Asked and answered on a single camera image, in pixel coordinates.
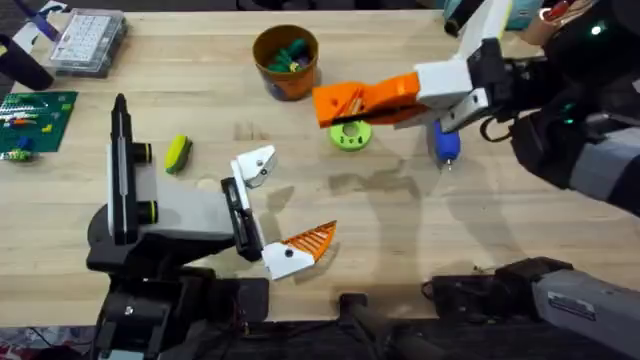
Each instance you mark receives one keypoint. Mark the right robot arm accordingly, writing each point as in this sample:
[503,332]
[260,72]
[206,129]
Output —
[590,150]

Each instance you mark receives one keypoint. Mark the left wrist black upright plate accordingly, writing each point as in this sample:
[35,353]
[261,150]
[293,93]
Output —
[122,175]

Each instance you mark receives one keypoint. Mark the teal box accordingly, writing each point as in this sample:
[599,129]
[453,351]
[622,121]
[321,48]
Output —
[525,12]

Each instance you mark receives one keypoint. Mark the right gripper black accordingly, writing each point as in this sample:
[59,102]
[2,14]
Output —
[492,70]

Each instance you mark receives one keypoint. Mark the orange tub with toys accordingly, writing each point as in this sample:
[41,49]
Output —
[285,65]

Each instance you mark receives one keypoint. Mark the wooden box with red tool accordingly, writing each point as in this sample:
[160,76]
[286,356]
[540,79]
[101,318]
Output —
[555,20]

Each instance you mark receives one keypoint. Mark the clear plastic parts box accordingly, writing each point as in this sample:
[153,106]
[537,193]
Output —
[87,40]

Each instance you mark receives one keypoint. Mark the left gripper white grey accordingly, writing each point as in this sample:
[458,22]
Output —
[190,210]

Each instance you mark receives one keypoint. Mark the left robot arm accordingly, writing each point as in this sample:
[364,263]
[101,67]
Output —
[150,300]

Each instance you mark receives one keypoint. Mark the right wrist upright plate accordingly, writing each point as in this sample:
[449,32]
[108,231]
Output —
[487,22]

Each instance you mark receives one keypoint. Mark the green board with toy blocks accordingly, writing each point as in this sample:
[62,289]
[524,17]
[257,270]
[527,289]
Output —
[35,122]

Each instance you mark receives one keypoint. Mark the black cylinder roll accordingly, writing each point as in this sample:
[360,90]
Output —
[22,65]

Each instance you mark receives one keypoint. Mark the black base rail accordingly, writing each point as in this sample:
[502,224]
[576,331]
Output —
[350,340]

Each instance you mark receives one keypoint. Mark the yellow green vegetable toy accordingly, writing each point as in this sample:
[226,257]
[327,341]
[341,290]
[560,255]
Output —
[178,154]

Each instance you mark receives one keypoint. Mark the green disc with holes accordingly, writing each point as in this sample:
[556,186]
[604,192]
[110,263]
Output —
[351,137]

